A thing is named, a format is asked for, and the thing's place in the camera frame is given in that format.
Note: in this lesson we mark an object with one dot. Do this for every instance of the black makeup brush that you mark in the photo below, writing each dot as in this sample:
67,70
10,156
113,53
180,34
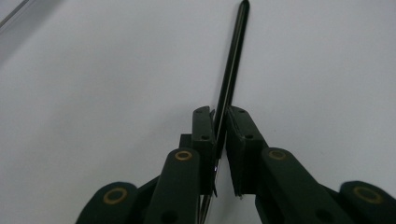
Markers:
232,68

